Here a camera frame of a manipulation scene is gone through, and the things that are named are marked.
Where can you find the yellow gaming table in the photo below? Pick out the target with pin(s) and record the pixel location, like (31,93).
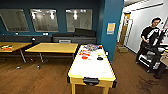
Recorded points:
(91,68)

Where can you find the grey clear bowl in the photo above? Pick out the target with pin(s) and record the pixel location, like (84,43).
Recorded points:
(92,47)

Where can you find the small red table item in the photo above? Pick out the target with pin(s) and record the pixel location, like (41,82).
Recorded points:
(100,46)

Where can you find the small yellow table item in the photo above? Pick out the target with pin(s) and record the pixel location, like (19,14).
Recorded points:
(99,54)

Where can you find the small black table item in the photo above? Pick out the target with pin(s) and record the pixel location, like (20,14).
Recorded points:
(100,58)

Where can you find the grey white rectangular panel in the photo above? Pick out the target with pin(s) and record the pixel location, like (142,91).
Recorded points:
(64,41)

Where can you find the interior glass window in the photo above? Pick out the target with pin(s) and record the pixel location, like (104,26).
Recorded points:
(13,20)
(44,20)
(79,20)

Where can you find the long wooden table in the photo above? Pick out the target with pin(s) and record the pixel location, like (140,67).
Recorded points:
(53,47)
(15,45)

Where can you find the woven floor basket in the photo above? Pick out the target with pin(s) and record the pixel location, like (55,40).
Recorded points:
(122,49)

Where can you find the small white sill object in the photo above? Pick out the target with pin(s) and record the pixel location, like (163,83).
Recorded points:
(45,33)

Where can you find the person in black shirt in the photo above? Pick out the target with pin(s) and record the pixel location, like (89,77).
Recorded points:
(148,36)

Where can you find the dark wall bench sofa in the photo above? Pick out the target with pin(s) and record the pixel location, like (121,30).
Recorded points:
(80,35)

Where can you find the framed beige wall picture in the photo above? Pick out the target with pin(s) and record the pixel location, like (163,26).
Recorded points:
(111,28)

